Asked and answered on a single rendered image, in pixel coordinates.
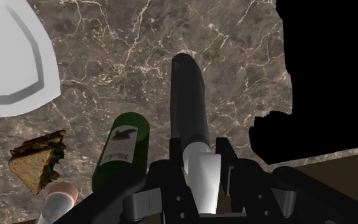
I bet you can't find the black irregular block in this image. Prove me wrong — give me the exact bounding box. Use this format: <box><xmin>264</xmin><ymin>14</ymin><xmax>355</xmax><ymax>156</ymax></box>
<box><xmin>248</xmin><ymin>0</ymin><xmax>358</xmax><ymax>165</ymax></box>

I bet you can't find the green glass bottle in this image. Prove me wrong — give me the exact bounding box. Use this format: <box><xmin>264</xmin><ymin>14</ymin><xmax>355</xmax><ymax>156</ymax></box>
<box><xmin>91</xmin><ymin>112</ymin><xmax>151</xmax><ymax>193</ymax></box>

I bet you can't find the white bowl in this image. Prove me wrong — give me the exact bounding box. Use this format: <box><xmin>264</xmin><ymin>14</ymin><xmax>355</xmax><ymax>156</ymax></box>
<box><xmin>0</xmin><ymin>0</ymin><xmax>62</xmax><ymax>118</ymax></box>

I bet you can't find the toasted sandwich half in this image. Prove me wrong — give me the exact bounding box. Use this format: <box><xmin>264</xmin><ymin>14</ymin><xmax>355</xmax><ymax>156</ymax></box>
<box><xmin>8</xmin><ymin>129</ymin><xmax>68</xmax><ymax>196</ymax></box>

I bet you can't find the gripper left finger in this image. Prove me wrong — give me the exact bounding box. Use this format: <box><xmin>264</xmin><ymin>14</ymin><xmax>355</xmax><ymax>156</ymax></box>
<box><xmin>53</xmin><ymin>137</ymin><xmax>202</xmax><ymax>224</ymax></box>

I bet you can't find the white cylinder with pink end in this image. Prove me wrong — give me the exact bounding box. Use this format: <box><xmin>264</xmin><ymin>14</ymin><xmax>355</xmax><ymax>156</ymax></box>
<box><xmin>36</xmin><ymin>181</ymin><xmax>79</xmax><ymax>224</ymax></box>

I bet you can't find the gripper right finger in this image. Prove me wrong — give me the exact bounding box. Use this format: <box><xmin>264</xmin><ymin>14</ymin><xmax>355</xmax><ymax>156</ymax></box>
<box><xmin>216</xmin><ymin>137</ymin><xmax>358</xmax><ymax>224</ymax></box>

